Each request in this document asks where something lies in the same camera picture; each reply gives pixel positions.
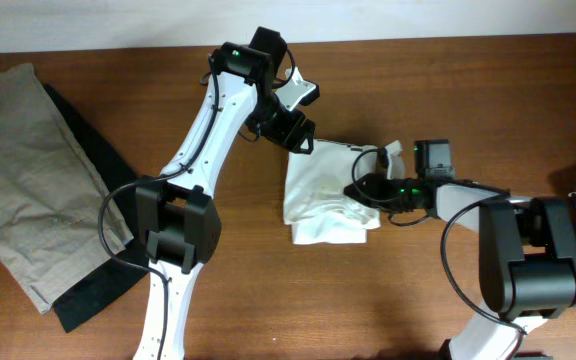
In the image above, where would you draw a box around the black garment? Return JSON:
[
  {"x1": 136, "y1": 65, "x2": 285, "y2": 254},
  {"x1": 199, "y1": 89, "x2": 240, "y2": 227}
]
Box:
[{"x1": 44, "y1": 84, "x2": 147, "y2": 333}]

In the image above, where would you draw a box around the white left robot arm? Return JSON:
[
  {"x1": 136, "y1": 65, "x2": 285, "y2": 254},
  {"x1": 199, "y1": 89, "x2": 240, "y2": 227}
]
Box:
[{"x1": 135, "y1": 27, "x2": 319, "y2": 359}]

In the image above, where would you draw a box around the white t-shirt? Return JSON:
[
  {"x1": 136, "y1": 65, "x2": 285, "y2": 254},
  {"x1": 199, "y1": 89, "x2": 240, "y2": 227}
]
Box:
[{"x1": 283, "y1": 140, "x2": 381, "y2": 245}]

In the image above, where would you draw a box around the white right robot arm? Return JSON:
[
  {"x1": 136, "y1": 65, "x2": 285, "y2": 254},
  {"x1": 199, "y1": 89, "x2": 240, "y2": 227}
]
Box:
[{"x1": 343, "y1": 139, "x2": 576, "y2": 360}]

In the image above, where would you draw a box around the khaki beige garment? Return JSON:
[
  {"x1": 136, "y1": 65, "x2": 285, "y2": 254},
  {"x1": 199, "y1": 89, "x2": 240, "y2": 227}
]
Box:
[{"x1": 0, "y1": 63, "x2": 133, "y2": 313}]

